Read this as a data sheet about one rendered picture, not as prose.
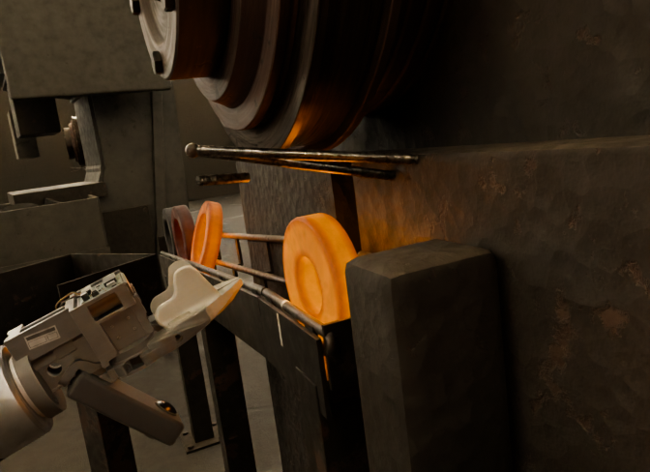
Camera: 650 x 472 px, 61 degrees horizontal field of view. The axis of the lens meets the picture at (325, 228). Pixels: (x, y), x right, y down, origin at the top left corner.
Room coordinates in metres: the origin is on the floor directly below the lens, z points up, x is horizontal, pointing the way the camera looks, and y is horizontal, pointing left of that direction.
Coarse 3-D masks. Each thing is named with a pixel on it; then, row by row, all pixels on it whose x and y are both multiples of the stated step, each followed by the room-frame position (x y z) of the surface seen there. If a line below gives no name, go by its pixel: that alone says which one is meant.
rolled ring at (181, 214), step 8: (176, 208) 1.44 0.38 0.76; (184, 208) 1.44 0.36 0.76; (176, 216) 1.44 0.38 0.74; (184, 216) 1.41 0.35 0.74; (176, 224) 1.51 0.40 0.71; (184, 224) 1.40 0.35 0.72; (192, 224) 1.40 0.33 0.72; (176, 232) 1.52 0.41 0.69; (184, 232) 1.39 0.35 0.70; (192, 232) 1.39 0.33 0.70; (176, 240) 1.52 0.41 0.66; (184, 240) 1.39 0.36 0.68; (176, 248) 1.53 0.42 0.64; (184, 248) 1.52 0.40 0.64; (184, 256) 1.49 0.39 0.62
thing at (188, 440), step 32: (192, 352) 1.62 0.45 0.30; (224, 352) 1.11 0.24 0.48; (192, 384) 1.61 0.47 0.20; (224, 384) 1.11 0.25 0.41; (192, 416) 1.61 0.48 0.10; (224, 416) 1.10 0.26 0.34; (320, 416) 0.53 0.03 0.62; (352, 416) 0.54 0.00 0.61; (192, 448) 1.58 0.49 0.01; (224, 448) 1.10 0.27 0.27; (320, 448) 0.54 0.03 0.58; (352, 448) 0.54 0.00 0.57
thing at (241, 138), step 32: (320, 0) 0.43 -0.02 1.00; (352, 0) 0.46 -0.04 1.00; (384, 0) 0.47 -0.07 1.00; (320, 32) 0.45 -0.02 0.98; (352, 32) 0.47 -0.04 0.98; (320, 64) 0.47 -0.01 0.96; (352, 64) 0.49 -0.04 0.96; (288, 96) 0.51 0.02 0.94; (320, 96) 0.51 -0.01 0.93; (352, 96) 0.53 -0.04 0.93; (224, 128) 0.74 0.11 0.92; (288, 128) 0.53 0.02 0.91; (320, 128) 0.56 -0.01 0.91
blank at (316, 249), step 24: (312, 216) 0.60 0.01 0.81; (288, 240) 0.63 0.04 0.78; (312, 240) 0.57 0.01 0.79; (336, 240) 0.55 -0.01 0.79; (288, 264) 0.65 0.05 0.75; (312, 264) 0.58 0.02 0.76; (336, 264) 0.54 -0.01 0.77; (288, 288) 0.66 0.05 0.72; (312, 288) 0.63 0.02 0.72; (336, 288) 0.53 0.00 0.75; (312, 312) 0.60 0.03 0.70; (336, 312) 0.54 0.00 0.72
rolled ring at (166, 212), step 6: (162, 210) 1.64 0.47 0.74; (168, 210) 1.61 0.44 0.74; (162, 216) 1.67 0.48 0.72; (168, 216) 1.58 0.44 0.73; (162, 222) 1.70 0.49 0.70; (168, 222) 1.57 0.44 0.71; (168, 228) 1.58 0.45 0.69; (168, 234) 1.69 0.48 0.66; (168, 240) 1.69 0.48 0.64; (168, 246) 1.68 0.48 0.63; (174, 246) 1.55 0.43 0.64; (168, 252) 1.68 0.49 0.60; (174, 252) 1.55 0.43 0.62
